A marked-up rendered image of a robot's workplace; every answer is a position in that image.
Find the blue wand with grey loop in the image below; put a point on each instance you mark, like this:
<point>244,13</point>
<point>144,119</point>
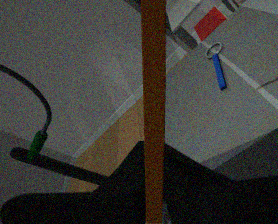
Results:
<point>218,68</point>

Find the grey loop with orange handle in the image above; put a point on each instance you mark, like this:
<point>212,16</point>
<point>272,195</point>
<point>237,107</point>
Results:
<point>153,28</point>

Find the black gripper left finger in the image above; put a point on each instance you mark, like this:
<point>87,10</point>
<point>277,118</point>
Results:
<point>121,199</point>

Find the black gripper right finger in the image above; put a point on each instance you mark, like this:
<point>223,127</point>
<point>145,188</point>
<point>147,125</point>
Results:
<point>195,194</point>

